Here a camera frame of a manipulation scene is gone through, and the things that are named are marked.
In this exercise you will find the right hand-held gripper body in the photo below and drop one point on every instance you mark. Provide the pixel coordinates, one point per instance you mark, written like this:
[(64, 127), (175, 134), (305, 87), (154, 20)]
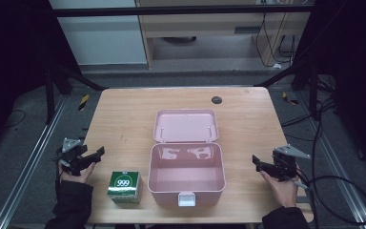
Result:
[(285, 163)]

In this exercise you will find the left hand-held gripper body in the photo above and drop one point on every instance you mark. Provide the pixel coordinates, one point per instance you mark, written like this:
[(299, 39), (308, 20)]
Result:
[(71, 149)]

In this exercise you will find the green medicine box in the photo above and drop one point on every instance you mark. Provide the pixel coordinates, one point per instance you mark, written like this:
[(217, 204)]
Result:
[(124, 186)]

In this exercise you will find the pink storage box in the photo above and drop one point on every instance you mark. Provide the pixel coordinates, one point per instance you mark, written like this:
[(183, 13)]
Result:
[(187, 165)]

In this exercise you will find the person's left hand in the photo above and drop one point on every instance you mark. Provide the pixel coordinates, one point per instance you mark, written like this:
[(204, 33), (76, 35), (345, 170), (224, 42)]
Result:
[(76, 176)]

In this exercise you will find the person's right hand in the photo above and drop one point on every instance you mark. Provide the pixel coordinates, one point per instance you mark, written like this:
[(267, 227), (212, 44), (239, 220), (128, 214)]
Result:
[(281, 191)]

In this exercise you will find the yellow black tape strip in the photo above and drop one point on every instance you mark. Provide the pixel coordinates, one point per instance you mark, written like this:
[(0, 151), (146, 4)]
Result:
[(83, 102), (289, 99)]

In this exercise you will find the black metal stand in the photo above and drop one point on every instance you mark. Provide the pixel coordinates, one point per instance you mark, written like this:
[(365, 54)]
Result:
[(49, 95), (313, 92)]

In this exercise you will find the white plug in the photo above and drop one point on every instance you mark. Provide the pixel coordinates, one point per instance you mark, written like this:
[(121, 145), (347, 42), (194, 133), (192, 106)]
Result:
[(277, 66)]

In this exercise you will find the white cabinet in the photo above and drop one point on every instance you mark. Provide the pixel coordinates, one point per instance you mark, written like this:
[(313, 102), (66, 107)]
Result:
[(101, 38)]

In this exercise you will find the light wooden desk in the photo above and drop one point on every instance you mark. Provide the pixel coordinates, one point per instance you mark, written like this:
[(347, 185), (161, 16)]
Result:
[(203, 27)]

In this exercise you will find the aluminium floor rail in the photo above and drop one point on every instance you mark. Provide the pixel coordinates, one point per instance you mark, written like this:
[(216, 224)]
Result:
[(28, 165), (336, 165)]

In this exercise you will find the black horizontal frame bar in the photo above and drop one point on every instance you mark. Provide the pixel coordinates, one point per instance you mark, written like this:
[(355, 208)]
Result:
[(178, 11)]

